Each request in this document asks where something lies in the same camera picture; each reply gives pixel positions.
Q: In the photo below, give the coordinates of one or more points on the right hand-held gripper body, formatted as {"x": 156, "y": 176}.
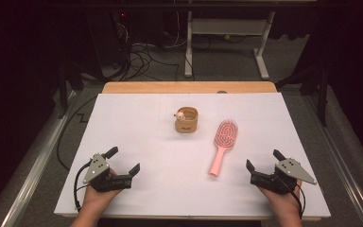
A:
{"x": 291, "y": 170}

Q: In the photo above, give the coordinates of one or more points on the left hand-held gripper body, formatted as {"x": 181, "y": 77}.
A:
{"x": 98, "y": 168}

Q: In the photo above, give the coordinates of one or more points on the pink hairbrush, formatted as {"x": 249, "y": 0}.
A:
{"x": 226, "y": 134}

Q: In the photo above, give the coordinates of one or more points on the tan round holder with figurine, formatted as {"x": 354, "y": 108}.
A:
{"x": 187, "y": 126}

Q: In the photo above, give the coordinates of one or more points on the person's left hand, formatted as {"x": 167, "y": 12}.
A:
{"x": 96, "y": 200}

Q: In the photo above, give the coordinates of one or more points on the person's right hand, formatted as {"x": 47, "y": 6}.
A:
{"x": 285, "y": 203}

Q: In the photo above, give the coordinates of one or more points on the white table cover board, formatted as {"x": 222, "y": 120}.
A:
{"x": 170, "y": 176}

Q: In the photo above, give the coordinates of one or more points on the black metal stand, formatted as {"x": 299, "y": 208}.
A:
{"x": 67, "y": 85}
{"x": 315, "y": 85}

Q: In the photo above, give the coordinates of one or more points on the black computer tower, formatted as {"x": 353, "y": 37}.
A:
{"x": 108, "y": 38}

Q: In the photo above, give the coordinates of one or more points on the aluminium floor rail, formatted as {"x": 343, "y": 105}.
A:
{"x": 34, "y": 167}
{"x": 343, "y": 164}

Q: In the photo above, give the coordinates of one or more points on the white metal stand frame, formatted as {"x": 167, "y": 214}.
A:
{"x": 227, "y": 26}

